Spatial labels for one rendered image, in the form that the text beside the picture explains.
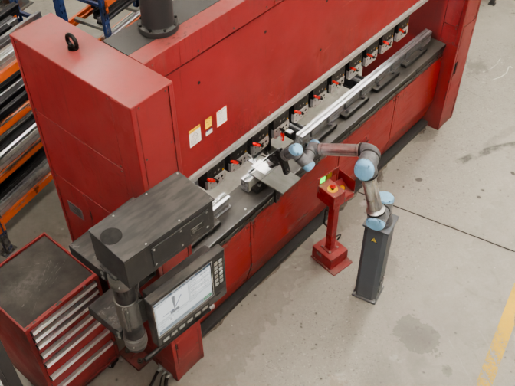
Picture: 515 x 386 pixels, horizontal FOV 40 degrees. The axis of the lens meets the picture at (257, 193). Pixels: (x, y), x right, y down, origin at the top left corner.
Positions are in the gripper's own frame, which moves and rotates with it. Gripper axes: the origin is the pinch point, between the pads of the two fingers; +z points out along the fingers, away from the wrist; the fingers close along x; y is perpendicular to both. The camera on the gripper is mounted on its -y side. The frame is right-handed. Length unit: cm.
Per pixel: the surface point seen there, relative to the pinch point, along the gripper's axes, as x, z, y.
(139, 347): 148, -35, -24
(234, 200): 24.7, 19.0, -4.5
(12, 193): 96, 154, 87
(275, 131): -11.0, -11.4, 16.6
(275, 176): 1.0, 0.5, -7.0
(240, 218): 34.2, 10.6, -14.5
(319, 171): -48, 25, -28
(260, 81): 3, -47, 47
